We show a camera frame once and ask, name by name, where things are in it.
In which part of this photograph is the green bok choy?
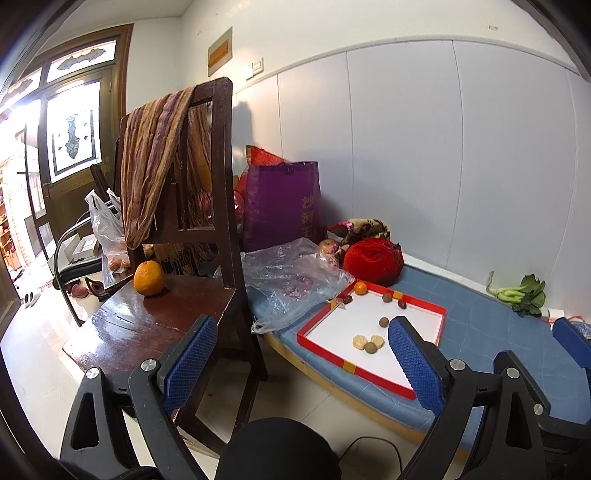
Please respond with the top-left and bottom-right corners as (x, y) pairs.
(486, 271), (546, 318)

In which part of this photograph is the pale ginger piece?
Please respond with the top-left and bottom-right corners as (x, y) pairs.
(370, 335), (385, 349)
(353, 335), (368, 350)

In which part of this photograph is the clear plastic bag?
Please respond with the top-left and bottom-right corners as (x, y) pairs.
(242, 238), (353, 334)

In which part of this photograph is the small orange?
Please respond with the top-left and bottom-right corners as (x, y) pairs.
(353, 281), (368, 295)

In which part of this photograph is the orange on chair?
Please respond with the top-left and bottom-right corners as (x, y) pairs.
(132, 260), (166, 297)

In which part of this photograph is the white plastic bag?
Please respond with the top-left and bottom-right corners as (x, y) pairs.
(85, 189), (130, 288)

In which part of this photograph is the red drawstring pouch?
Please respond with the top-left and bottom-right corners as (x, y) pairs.
(342, 238), (405, 287)

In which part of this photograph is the blue quilted mat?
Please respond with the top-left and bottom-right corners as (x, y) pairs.
(264, 265), (590, 440)

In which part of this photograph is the striped brown scarf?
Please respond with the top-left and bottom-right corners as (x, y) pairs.
(119, 88), (213, 249)

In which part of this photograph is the red patterned bag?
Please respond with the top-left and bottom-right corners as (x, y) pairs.
(193, 144), (288, 227)

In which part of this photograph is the wall plaque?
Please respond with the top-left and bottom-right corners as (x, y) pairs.
(207, 28), (233, 77)

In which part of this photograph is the purple gift bag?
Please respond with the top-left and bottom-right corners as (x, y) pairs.
(242, 162), (327, 252)

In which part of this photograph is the wall switch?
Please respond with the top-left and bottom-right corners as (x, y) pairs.
(246, 58), (264, 81)

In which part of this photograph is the wooden window door frame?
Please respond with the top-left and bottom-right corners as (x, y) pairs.
(1, 24), (133, 305)

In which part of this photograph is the floral brown cloth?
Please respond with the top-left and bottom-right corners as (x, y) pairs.
(327, 218), (391, 251)

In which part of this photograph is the white red paper packet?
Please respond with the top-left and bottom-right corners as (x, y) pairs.
(548, 308), (585, 324)

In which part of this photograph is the red white shallow box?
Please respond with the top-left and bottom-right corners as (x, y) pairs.
(297, 282), (447, 400)

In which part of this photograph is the dark wooden chair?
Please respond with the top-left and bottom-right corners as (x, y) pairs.
(63, 78), (266, 426)

